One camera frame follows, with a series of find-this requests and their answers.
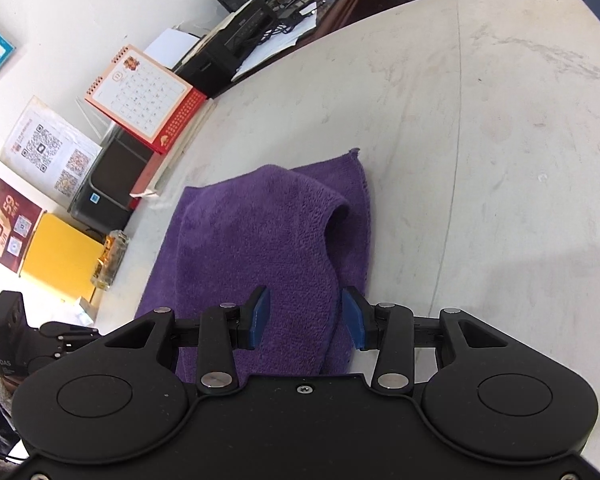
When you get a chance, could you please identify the black case on table edge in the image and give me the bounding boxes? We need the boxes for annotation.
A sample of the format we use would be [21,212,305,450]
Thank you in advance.
[67,127,153,228]

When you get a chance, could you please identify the red book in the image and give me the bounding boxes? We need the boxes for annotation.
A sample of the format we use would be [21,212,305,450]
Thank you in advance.
[129,99,216,198]

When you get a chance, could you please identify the person's left forearm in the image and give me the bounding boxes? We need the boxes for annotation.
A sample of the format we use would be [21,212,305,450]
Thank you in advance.
[0,360,25,411]

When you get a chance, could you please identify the crumpled white packet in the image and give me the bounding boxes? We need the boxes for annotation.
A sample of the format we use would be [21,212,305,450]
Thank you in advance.
[72,296,103,326]

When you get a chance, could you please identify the red desk calendar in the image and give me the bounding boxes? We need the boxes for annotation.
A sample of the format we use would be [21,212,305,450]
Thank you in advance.
[85,45,207,156]

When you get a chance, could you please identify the white code notice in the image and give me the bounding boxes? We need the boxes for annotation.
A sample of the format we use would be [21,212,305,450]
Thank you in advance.
[0,96,103,207]

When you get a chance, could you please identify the black inkjet printer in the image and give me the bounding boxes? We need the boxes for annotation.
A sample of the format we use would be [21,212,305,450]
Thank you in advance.
[172,0,281,98]

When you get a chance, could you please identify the white paper sheets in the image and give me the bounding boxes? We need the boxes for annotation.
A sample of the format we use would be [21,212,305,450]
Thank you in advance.
[230,10,318,83]

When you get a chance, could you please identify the red wall poster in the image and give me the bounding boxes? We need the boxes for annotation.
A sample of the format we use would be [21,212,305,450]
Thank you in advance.
[0,161,43,275]

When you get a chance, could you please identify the purple towel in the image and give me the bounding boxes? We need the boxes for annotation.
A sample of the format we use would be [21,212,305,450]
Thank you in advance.
[134,147,372,386]

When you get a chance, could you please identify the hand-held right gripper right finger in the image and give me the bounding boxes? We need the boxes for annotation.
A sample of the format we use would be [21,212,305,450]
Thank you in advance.
[340,286,511,395]

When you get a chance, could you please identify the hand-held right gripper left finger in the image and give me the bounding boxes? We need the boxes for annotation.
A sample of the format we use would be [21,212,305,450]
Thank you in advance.
[102,285,272,395]

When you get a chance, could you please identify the black power adapter with cables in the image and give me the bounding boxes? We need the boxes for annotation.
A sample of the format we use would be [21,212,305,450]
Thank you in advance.
[257,0,326,36]

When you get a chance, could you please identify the glass ashtray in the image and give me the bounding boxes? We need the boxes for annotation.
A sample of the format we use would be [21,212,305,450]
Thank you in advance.
[90,230,130,290]

